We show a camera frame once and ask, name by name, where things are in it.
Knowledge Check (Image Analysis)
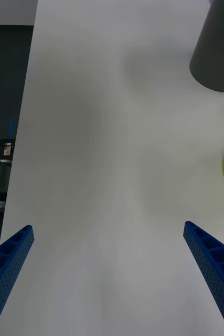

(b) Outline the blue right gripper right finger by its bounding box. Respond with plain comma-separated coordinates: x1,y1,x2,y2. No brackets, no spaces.
183,220,224,336

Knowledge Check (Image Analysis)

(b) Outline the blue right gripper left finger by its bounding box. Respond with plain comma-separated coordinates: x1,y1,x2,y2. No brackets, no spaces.
0,225,35,336

